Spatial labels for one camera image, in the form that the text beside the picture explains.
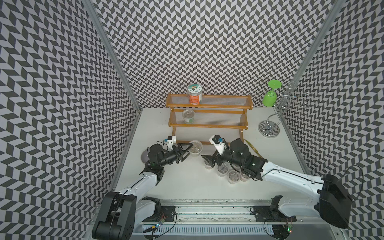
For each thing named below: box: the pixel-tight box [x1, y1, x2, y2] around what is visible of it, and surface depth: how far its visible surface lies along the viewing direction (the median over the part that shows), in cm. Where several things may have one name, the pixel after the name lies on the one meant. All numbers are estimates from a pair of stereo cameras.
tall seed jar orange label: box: [187, 83, 203, 105], surface depth 80 cm
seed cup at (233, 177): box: [227, 169, 241, 185], surface depth 81 cm
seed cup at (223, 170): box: [217, 162, 229, 177], surface depth 84 cm
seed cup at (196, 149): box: [188, 140, 203, 157], surface depth 77 cm
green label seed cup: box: [182, 109, 195, 124], surface depth 90 cm
